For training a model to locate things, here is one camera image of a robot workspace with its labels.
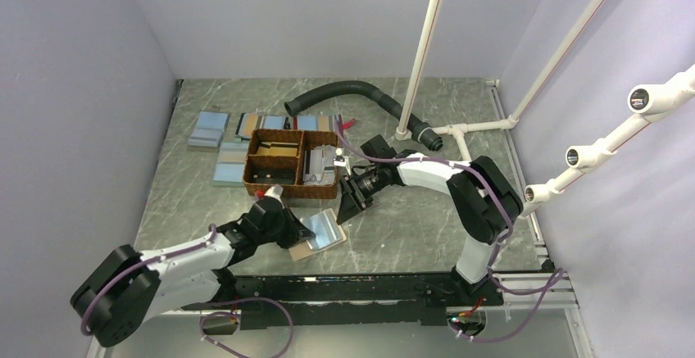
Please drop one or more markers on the blue card stack far left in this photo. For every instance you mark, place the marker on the blue card stack far left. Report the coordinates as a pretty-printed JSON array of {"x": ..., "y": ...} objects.
[{"x": 209, "y": 129}]

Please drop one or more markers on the brown woven divided basket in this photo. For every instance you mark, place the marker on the brown woven divided basket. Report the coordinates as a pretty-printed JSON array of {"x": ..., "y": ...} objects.
[{"x": 310, "y": 140}]

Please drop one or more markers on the blue credit cards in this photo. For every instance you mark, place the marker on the blue credit cards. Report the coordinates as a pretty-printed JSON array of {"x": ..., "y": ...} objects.
[{"x": 327, "y": 233}]

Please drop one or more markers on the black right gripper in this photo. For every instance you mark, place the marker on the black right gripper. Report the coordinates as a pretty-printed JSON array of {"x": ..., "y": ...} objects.
[{"x": 353, "y": 201}]

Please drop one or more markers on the row of cards behind basket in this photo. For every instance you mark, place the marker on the row of cards behind basket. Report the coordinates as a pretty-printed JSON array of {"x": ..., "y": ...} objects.
[{"x": 248, "y": 122}]

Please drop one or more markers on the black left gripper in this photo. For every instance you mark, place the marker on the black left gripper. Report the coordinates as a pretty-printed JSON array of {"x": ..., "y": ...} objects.
[{"x": 296, "y": 230}]

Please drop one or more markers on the white PVC pipe frame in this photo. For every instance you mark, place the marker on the white PVC pipe frame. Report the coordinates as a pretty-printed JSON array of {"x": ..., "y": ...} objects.
[{"x": 648, "y": 103}]

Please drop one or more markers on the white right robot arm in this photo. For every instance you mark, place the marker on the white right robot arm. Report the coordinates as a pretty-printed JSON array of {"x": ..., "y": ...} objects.
[{"x": 486, "y": 203}]

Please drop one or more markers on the grey cards in basket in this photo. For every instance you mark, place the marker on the grey cards in basket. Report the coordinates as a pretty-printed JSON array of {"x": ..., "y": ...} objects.
[{"x": 318, "y": 169}]

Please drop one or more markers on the aluminium frame rail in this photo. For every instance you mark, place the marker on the aluminium frame rail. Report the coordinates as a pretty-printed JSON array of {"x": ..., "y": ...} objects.
[{"x": 523, "y": 294}]

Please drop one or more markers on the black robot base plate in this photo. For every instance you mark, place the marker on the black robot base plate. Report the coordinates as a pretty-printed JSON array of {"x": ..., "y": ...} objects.
[{"x": 426, "y": 298}]

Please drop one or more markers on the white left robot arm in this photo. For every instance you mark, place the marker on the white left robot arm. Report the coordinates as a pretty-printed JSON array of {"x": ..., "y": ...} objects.
[{"x": 130, "y": 287}]

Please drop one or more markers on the tan leather card holder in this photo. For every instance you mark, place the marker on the tan leather card holder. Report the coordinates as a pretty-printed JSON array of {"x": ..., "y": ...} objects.
[{"x": 301, "y": 251}]

